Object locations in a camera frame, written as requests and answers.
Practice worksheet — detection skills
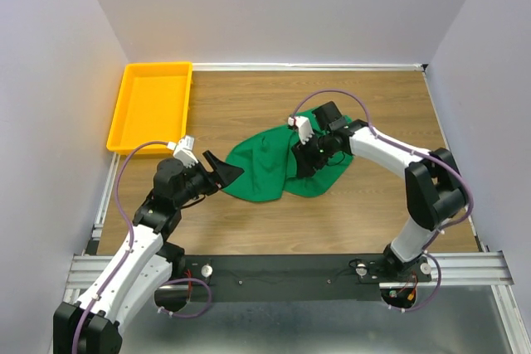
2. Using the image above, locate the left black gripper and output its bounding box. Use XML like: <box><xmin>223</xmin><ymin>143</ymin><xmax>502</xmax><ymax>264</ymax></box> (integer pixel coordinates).
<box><xmin>174</xmin><ymin>150</ymin><xmax>244</xmax><ymax>208</ymax></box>

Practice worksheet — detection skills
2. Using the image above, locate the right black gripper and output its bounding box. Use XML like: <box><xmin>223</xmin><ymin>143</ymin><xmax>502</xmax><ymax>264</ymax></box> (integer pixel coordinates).
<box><xmin>290</xmin><ymin>132</ymin><xmax>334</xmax><ymax>179</ymax></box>

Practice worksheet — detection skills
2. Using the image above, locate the green t shirt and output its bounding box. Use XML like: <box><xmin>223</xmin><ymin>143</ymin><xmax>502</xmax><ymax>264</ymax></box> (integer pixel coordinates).
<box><xmin>224</xmin><ymin>125</ymin><xmax>353</xmax><ymax>202</ymax></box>

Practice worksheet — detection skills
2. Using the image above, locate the yellow plastic tray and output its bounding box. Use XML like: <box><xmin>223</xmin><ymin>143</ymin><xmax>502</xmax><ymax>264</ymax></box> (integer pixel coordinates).
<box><xmin>106</xmin><ymin>61</ymin><xmax>192</xmax><ymax>156</ymax></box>

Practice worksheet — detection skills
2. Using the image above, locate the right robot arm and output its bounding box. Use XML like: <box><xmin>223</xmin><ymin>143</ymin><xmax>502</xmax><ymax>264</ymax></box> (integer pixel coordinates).
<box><xmin>288</xmin><ymin>101</ymin><xmax>470</xmax><ymax>281</ymax></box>

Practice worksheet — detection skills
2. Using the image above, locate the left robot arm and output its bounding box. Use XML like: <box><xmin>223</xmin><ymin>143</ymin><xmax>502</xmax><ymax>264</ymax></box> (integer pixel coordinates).
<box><xmin>52</xmin><ymin>150</ymin><xmax>244</xmax><ymax>353</ymax></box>

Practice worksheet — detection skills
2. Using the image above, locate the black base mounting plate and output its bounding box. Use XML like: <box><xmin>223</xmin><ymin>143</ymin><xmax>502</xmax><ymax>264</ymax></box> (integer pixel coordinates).
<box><xmin>173</xmin><ymin>254</ymin><xmax>431</xmax><ymax>303</ymax></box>

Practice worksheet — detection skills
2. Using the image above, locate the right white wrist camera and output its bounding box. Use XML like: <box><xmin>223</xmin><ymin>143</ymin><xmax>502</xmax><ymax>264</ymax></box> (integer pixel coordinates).
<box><xmin>287</xmin><ymin>116</ymin><xmax>314</xmax><ymax>145</ymax></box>

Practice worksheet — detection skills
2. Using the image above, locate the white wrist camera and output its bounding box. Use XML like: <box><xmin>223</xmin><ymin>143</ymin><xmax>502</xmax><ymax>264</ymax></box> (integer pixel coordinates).
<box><xmin>287</xmin><ymin>116</ymin><xmax>314</xmax><ymax>145</ymax></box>
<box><xmin>166</xmin><ymin>135</ymin><xmax>198</xmax><ymax>168</ymax></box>

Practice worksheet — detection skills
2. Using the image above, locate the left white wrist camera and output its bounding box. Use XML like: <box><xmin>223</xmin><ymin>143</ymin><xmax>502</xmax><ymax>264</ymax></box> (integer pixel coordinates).
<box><xmin>166</xmin><ymin>135</ymin><xmax>198</xmax><ymax>168</ymax></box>

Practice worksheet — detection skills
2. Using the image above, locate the aluminium front rail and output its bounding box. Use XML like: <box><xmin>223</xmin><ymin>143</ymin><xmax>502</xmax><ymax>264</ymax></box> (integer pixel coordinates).
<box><xmin>66</xmin><ymin>252</ymin><xmax>514</xmax><ymax>289</ymax></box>

